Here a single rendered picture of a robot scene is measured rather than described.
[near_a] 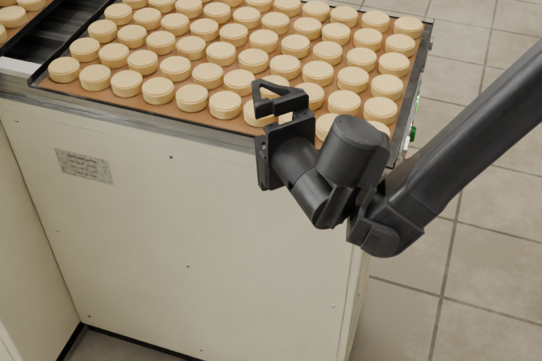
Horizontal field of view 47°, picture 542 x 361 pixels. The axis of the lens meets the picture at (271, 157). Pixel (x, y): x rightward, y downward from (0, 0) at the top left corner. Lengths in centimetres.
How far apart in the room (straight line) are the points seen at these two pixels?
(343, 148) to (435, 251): 135
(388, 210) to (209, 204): 50
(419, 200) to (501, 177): 159
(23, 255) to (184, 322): 39
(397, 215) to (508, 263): 134
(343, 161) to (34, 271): 95
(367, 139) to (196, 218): 56
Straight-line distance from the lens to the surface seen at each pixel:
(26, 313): 151
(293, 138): 75
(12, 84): 117
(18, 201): 135
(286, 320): 133
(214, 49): 107
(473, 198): 216
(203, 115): 96
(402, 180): 69
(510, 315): 191
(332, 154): 66
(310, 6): 118
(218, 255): 122
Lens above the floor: 152
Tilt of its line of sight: 44 degrees down
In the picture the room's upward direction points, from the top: straight up
